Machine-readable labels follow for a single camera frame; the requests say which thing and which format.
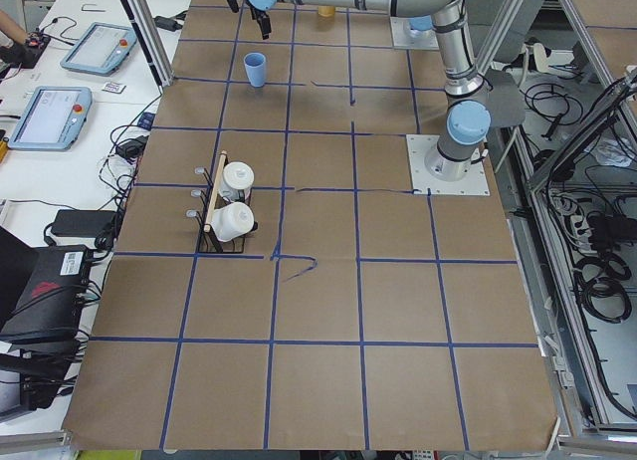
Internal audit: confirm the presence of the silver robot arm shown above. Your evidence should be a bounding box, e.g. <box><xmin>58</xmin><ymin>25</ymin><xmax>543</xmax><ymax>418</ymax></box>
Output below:
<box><xmin>248</xmin><ymin>0</ymin><xmax>491</xmax><ymax>182</ymax></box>

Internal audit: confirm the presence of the teach pendant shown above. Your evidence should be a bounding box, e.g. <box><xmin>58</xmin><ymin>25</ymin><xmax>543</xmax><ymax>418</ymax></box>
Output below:
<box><xmin>60</xmin><ymin>22</ymin><xmax>137</xmax><ymax>76</ymax></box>
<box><xmin>8</xmin><ymin>86</ymin><xmax>93</xmax><ymax>151</ymax></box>

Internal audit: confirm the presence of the light blue plastic cup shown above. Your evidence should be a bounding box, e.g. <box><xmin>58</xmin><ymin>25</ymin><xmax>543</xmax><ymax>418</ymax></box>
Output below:
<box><xmin>244</xmin><ymin>52</ymin><xmax>267</xmax><ymax>88</ymax></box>

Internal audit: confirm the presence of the person hand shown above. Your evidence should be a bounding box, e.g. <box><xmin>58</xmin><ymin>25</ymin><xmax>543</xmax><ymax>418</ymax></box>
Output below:
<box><xmin>0</xmin><ymin>10</ymin><xmax>28</xmax><ymax>48</ymax></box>

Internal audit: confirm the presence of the lower teach pendant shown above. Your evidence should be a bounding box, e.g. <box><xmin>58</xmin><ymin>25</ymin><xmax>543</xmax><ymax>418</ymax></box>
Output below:
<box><xmin>8</xmin><ymin>86</ymin><xmax>93</xmax><ymax>151</ymax></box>

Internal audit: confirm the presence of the upper teach pendant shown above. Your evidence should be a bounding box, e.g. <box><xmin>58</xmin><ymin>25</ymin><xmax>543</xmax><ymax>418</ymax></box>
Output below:
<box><xmin>60</xmin><ymin>22</ymin><xmax>137</xmax><ymax>76</ymax></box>

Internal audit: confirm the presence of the black computer box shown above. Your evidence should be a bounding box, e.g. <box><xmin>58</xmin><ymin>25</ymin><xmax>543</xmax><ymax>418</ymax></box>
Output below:
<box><xmin>1</xmin><ymin>244</ymin><xmax>92</xmax><ymax>344</ymax></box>

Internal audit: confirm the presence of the aluminium frame post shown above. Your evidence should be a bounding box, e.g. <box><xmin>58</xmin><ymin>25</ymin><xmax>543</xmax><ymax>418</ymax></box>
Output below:
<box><xmin>119</xmin><ymin>0</ymin><xmax>174</xmax><ymax>88</ymax></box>

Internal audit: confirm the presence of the grey office chair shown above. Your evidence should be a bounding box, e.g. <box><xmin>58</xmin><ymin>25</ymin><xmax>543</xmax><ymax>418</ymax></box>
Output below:
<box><xmin>466</xmin><ymin>0</ymin><xmax>544</xmax><ymax>127</ymax></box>

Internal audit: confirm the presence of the white mug right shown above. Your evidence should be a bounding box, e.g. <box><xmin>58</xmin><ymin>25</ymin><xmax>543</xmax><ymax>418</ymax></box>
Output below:
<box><xmin>212</xmin><ymin>201</ymin><xmax>258</xmax><ymax>242</ymax></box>

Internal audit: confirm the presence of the white mug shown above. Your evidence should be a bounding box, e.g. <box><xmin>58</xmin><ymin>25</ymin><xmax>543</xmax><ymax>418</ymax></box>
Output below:
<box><xmin>219</xmin><ymin>161</ymin><xmax>255</xmax><ymax>202</ymax></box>
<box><xmin>212</xmin><ymin>201</ymin><xmax>258</xmax><ymax>242</ymax></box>

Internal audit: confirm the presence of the wooden rack rod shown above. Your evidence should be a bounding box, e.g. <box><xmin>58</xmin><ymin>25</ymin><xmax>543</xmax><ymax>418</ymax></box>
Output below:
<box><xmin>203</xmin><ymin>150</ymin><xmax>227</xmax><ymax>233</ymax></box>

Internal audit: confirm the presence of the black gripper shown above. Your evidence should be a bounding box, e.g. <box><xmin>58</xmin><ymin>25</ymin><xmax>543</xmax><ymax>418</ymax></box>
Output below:
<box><xmin>250</xmin><ymin>5</ymin><xmax>272</xmax><ymax>40</ymax></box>

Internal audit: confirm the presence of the bamboo chopstick holder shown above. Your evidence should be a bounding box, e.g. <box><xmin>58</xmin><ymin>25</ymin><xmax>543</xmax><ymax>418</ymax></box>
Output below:
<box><xmin>318</xmin><ymin>5</ymin><xmax>335</xmax><ymax>18</ymax></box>

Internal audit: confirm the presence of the black wire mug rack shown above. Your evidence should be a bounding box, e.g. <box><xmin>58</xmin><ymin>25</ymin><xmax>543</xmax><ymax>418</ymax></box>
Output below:
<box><xmin>186</xmin><ymin>150</ymin><xmax>258</xmax><ymax>254</ymax></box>

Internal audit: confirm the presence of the white mug left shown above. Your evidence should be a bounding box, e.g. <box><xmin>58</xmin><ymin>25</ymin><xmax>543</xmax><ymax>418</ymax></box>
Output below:
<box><xmin>219</xmin><ymin>161</ymin><xmax>255</xmax><ymax>202</ymax></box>

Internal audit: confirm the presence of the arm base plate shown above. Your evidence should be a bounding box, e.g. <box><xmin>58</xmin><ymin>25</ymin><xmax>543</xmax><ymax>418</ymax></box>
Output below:
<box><xmin>390</xmin><ymin>16</ymin><xmax>438</xmax><ymax>51</ymax></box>
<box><xmin>406</xmin><ymin>134</ymin><xmax>490</xmax><ymax>196</ymax></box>

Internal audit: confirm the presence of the black power adapter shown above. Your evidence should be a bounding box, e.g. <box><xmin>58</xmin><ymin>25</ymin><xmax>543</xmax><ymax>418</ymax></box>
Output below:
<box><xmin>50</xmin><ymin>209</ymin><xmax>115</xmax><ymax>238</ymax></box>

